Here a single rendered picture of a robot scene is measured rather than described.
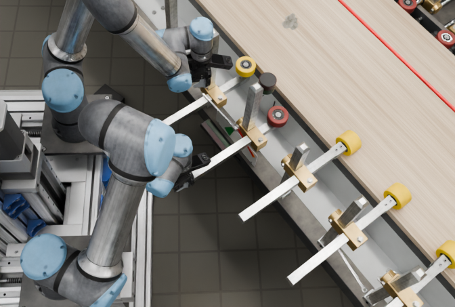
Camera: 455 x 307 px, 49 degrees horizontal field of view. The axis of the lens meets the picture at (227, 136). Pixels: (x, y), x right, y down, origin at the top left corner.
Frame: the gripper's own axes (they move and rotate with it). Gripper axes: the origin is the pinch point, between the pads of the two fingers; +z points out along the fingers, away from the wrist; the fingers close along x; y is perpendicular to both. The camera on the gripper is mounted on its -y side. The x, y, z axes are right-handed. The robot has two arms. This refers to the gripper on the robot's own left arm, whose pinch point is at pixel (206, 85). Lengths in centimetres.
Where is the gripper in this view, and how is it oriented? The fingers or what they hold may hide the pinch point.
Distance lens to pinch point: 190.6
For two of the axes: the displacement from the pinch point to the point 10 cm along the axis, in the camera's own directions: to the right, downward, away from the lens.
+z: -0.6, 4.5, 8.9
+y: -9.7, 1.9, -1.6
